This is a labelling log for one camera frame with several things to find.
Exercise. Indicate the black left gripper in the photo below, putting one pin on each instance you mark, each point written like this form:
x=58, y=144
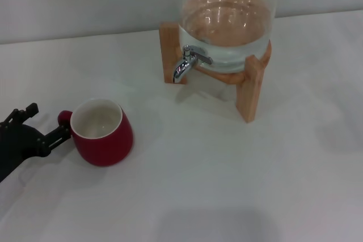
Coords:
x=17, y=145

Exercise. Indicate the red ceramic cup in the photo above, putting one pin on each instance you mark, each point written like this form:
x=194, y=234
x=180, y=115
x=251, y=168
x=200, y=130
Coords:
x=107, y=147

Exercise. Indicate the chrome faucet tap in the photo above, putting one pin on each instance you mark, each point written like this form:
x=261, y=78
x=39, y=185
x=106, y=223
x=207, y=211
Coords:
x=185, y=65

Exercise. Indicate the glass water dispenser jar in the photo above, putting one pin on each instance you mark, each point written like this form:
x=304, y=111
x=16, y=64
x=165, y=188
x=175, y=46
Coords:
x=227, y=29

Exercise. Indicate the wooden dispenser stand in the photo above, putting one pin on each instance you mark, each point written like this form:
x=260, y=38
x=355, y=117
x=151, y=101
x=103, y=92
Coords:
x=251, y=94

